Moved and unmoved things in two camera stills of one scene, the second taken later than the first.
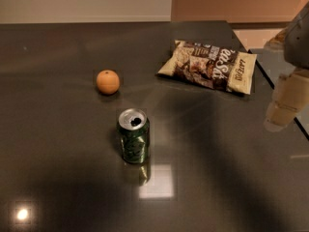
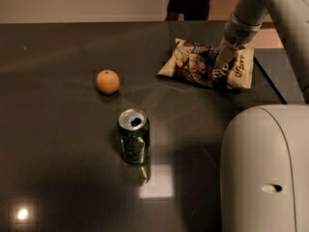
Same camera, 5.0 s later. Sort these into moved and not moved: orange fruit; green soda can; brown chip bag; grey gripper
Moved: grey gripper
Not moved: orange fruit; green soda can; brown chip bag
